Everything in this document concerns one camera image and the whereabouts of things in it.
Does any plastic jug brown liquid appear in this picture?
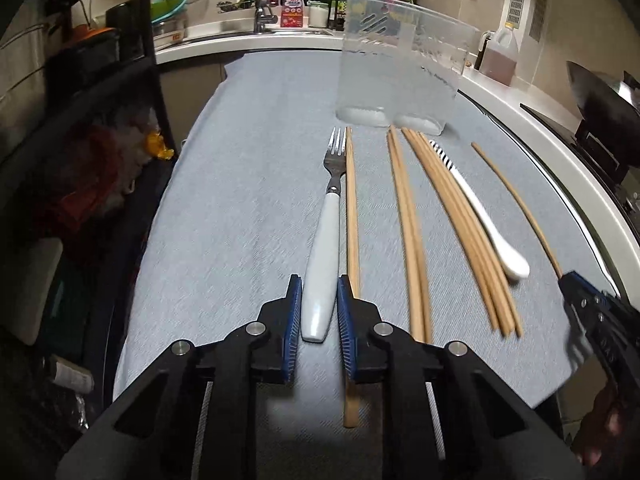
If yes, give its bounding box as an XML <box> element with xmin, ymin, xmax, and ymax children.
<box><xmin>480</xmin><ymin>22</ymin><xmax>520</xmax><ymax>86</ymax></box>

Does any green plastic bowl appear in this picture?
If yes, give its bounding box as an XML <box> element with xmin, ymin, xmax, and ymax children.
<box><xmin>151</xmin><ymin>0</ymin><xmax>186</xmax><ymax>25</ymax></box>

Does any wooden chopstick bundle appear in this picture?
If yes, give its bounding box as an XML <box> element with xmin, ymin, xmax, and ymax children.
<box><xmin>400</xmin><ymin>128</ymin><xmax>501</xmax><ymax>333</ymax></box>
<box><xmin>416</xmin><ymin>132</ymin><xmax>524</xmax><ymax>337</ymax></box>
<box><xmin>401</xmin><ymin>128</ymin><xmax>523</xmax><ymax>338</ymax></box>

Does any wooden chopstick pair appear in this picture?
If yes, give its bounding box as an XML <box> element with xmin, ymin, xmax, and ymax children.
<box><xmin>388</xmin><ymin>127</ymin><xmax>434</xmax><ymax>344</ymax></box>
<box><xmin>386</xmin><ymin>130</ymin><xmax>425</xmax><ymax>342</ymax></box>

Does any wooden chopstick beside fork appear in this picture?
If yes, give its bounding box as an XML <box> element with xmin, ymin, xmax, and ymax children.
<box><xmin>343</xmin><ymin>127</ymin><xmax>360</xmax><ymax>429</ymax></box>

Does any gas stove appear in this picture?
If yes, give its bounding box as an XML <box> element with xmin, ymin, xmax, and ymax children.
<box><xmin>520</xmin><ymin>103</ymin><xmax>639</xmax><ymax>240</ymax></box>

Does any white handled metal fork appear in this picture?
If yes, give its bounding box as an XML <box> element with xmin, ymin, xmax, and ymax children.
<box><xmin>300</xmin><ymin>128</ymin><xmax>346</xmax><ymax>344</ymax></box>

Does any wooden chopstick bundle middle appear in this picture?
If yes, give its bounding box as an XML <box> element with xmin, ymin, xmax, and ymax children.
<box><xmin>401</xmin><ymin>128</ymin><xmax>523</xmax><ymax>338</ymax></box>

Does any clear plastic container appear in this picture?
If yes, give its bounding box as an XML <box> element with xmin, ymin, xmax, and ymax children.
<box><xmin>335</xmin><ymin>0</ymin><xmax>480</xmax><ymax>136</ymax></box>

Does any wooden chopstick pair left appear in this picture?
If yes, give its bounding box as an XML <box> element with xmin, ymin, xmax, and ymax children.
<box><xmin>386</xmin><ymin>130</ymin><xmax>425</xmax><ymax>342</ymax></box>

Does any wooden chopstick bundle right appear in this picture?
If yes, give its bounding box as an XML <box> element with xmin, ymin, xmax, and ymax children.
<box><xmin>416</xmin><ymin>132</ymin><xmax>524</xmax><ymax>337</ymax></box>

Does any grey blue table cloth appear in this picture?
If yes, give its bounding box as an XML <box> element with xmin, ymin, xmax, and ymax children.
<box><xmin>114</xmin><ymin>51</ymin><xmax>608</xmax><ymax>479</ymax></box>

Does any lone wooden chopstick far right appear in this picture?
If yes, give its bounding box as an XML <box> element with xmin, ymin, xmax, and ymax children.
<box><xmin>471</xmin><ymin>142</ymin><xmax>563</xmax><ymax>278</ymax></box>

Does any white striped handle utensil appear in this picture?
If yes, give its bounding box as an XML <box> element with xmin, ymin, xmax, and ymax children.
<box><xmin>427</xmin><ymin>139</ymin><xmax>530</xmax><ymax>281</ymax></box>

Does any wooden chopstick bundle left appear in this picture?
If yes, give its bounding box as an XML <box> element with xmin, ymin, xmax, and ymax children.
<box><xmin>400</xmin><ymin>128</ymin><xmax>501</xmax><ymax>333</ymax></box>

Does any wooden chopstick pair right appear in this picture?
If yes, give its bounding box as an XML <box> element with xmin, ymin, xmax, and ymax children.
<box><xmin>388</xmin><ymin>127</ymin><xmax>434</xmax><ymax>344</ymax></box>

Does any pink dish soap bottle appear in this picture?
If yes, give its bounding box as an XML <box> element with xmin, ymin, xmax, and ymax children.
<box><xmin>280</xmin><ymin>0</ymin><xmax>304</xmax><ymax>28</ymax></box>

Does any white small container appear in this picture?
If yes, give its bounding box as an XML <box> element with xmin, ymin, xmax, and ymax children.
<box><xmin>308</xmin><ymin>1</ymin><xmax>329</xmax><ymax>28</ymax></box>

